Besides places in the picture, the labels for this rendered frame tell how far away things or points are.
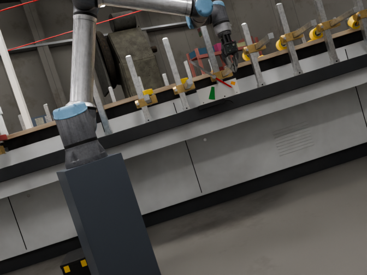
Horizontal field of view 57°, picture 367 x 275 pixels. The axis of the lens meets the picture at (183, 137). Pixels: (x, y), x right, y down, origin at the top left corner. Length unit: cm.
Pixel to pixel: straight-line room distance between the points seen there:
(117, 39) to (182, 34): 569
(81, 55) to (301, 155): 161
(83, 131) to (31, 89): 892
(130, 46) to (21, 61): 444
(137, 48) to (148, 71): 51
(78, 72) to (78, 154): 44
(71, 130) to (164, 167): 98
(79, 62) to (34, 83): 873
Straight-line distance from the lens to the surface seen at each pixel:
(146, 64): 672
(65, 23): 1116
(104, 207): 148
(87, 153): 150
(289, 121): 248
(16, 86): 335
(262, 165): 244
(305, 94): 231
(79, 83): 173
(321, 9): 243
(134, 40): 704
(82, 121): 152
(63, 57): 1077
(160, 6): 170
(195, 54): 976
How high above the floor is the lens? 67
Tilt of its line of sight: 3 degrees down
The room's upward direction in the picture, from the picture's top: 17 degrees counter-clockwise
